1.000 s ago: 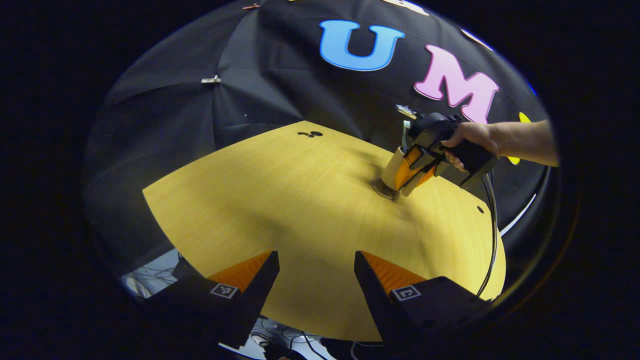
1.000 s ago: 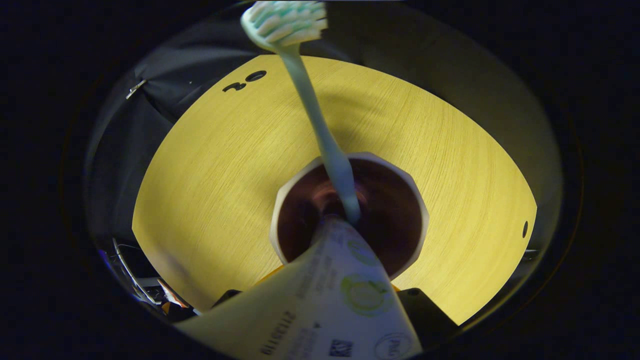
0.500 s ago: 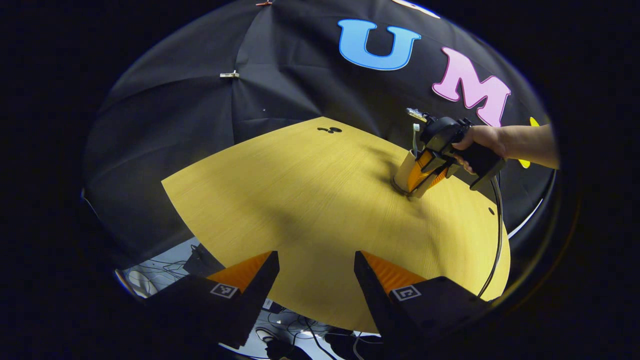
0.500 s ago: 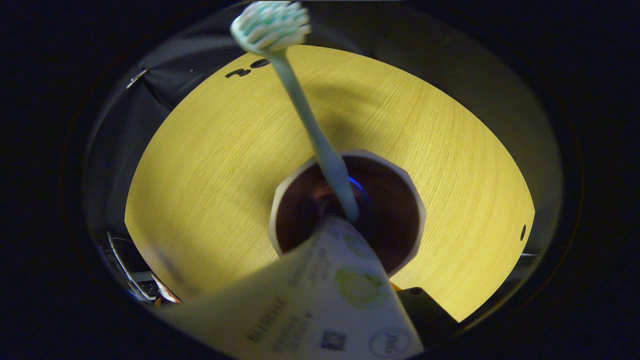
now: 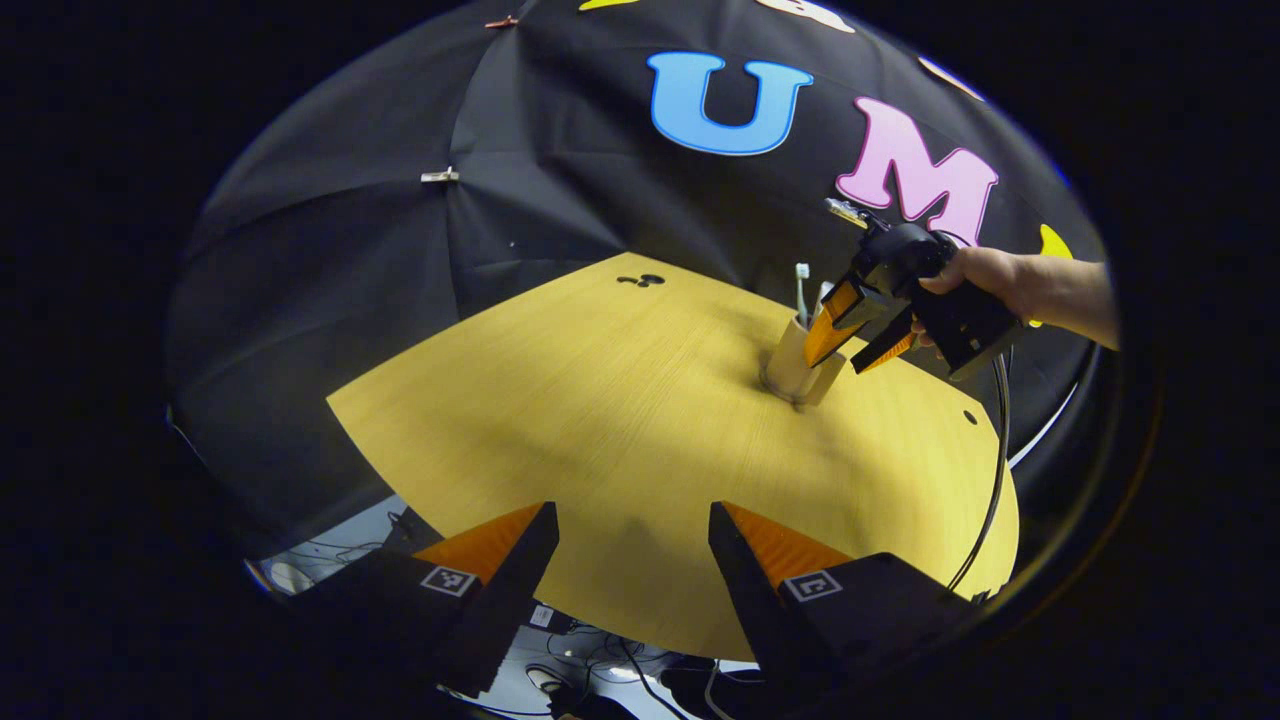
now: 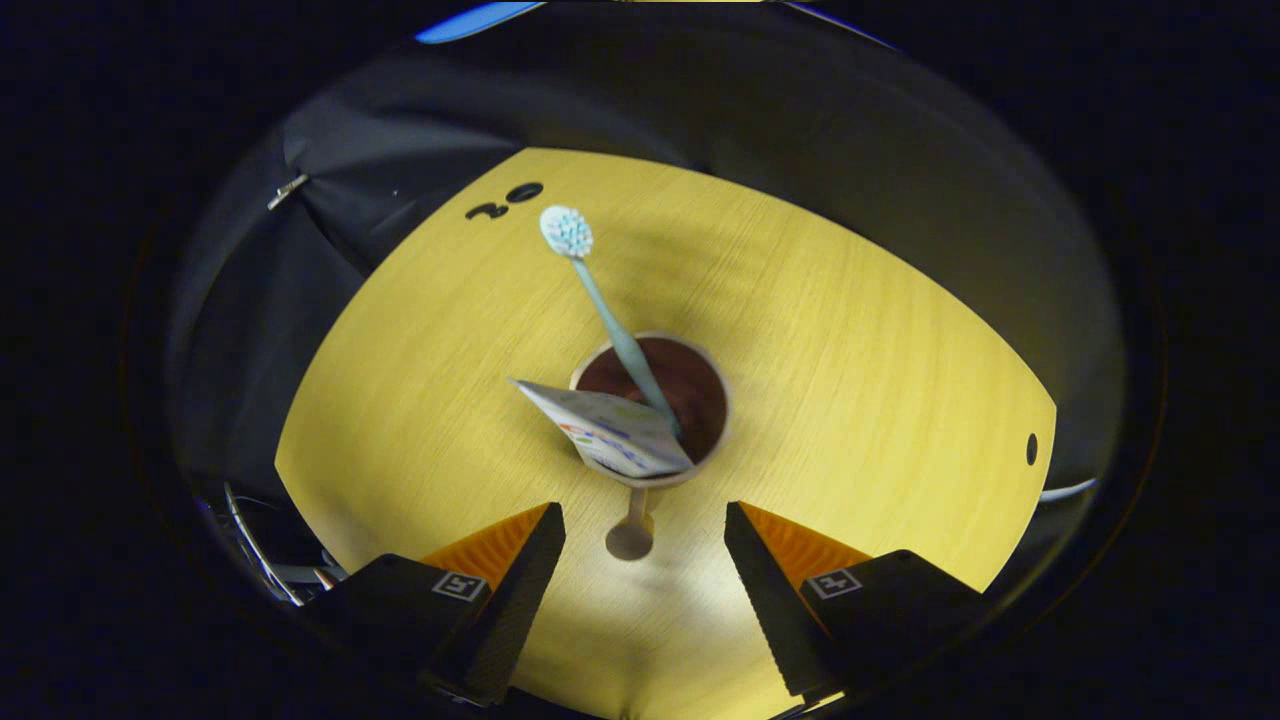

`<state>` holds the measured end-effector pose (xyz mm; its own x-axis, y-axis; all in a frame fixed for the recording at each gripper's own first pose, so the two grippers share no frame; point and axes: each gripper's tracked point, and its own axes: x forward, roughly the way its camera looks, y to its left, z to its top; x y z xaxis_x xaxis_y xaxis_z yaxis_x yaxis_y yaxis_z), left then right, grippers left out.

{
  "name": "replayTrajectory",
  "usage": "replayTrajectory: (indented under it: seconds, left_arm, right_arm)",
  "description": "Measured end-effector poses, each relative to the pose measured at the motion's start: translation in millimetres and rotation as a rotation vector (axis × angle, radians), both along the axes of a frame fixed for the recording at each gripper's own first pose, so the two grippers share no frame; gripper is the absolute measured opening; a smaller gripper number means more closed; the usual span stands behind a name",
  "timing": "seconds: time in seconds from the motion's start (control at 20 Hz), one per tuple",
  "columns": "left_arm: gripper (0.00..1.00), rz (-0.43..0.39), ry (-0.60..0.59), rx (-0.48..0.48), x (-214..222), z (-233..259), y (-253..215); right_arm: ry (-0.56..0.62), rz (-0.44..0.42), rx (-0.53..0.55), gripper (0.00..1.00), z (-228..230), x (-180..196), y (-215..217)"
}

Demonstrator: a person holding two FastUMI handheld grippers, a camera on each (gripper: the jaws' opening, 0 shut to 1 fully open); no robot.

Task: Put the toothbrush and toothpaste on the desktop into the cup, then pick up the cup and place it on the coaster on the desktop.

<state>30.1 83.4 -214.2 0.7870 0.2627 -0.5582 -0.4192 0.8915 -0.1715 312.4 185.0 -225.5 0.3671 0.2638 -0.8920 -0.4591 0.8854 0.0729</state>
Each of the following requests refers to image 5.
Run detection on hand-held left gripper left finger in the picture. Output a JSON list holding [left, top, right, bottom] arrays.
[[290, 500, 561, 699]]

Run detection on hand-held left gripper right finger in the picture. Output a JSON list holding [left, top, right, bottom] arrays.
[[708, 500, 986, 691]]

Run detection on beige cup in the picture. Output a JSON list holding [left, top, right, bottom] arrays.
[[762, 315, 846, 406]]

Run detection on wooden desktop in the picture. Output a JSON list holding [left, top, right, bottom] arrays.
[[327, 252, 1021, 663]]

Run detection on black backdrop cloth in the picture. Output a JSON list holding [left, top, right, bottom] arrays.
[[165, 0, 1111, 561]]

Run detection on black floor cable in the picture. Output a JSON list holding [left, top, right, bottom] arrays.
[[615, 640, 691, 720]]

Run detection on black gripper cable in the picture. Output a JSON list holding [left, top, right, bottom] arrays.
[[945, 355, 1011, 591]]

